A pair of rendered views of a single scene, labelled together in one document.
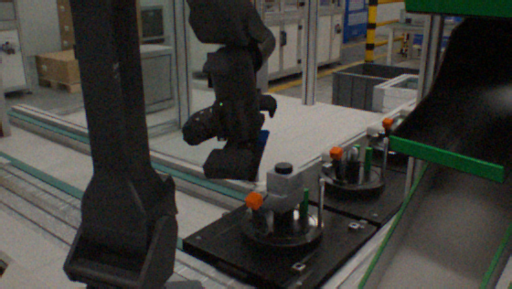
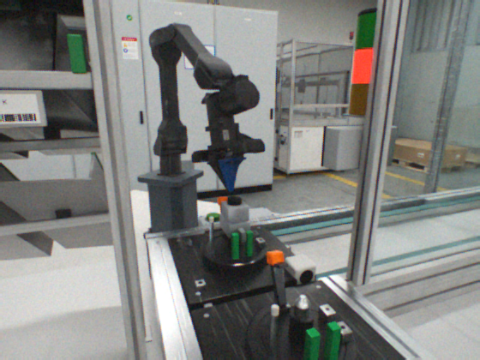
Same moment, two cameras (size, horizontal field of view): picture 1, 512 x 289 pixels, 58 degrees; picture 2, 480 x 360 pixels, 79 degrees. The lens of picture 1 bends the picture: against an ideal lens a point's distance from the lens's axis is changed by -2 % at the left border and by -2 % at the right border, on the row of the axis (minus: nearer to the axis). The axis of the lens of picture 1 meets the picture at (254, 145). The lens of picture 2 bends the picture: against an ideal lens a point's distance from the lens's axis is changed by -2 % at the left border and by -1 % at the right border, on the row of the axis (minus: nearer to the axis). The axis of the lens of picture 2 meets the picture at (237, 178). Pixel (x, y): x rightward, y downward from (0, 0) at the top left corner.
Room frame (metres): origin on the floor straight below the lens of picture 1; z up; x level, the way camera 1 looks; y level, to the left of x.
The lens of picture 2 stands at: (0.99, -0.51, 1.29)
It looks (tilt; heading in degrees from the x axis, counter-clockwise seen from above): 16 degrees down; 122
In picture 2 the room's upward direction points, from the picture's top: straight up
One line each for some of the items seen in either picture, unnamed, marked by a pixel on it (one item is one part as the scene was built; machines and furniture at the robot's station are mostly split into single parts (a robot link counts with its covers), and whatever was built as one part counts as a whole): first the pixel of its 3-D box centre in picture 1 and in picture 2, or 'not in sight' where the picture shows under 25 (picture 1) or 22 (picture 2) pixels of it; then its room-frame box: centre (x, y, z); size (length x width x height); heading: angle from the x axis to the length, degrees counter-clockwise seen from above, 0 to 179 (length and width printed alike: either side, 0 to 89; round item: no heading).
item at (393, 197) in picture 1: (352, 165); (301, 322); (0.90, -0.20, 1.01); 0.24 x 0.24 x 0.13; 52
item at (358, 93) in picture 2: not in sight; (365, 99); (0.91, 0.03, 1.28); 0.05 x 0.05 x 0.05
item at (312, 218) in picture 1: (282, 228); (234, 250); (0.70, -0.05, 0.98); 0.14 x 0.14 x 0.02
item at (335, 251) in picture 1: (282, 238); (234, 258); (0.70, -0.05, 0.96); 0.24 x 0.24 x 0.02; 52
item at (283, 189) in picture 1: (286, 183); (236, 216); (0.70, -0.05, 1.06); 0.08 x 0.04 x 0.07; 142
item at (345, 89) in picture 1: (393, 91); not in sight; (2.69, -0.82, 0.73); 0.62 x 0.42 x 0.23; 52
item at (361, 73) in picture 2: not in sight; (369, 67); (0.91, 0.03, 1.33); 0.05 x 0.05 x 0.05
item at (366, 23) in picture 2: not in sight; (373, 33); (0.91, 0.03, 1.38); 0.05 x 0.05 x 0.05
